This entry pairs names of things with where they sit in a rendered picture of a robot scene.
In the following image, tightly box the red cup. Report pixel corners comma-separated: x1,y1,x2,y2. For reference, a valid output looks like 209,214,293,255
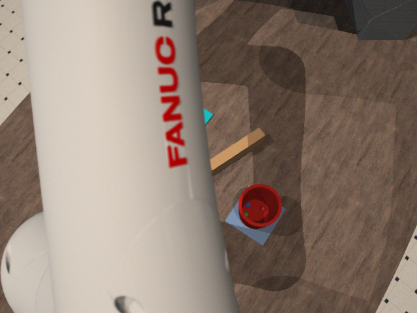
238,184,282,229

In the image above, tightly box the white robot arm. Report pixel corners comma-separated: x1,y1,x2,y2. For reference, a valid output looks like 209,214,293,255
1,0,240,313

